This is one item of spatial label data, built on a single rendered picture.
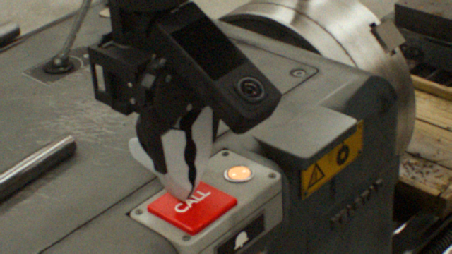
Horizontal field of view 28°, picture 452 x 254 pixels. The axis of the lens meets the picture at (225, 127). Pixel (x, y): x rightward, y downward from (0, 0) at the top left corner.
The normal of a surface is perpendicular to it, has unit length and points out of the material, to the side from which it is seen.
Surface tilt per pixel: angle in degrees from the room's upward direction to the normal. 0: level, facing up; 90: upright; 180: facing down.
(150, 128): 90
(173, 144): 90
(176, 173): 90
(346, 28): 30
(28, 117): 0
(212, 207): 0
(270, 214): 90
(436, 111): 0
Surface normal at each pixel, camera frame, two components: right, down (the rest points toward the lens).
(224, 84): 0.30, -0.55
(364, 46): 0.47, -0.39
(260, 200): 0.74, 0.32
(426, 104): -0.06, -0.84
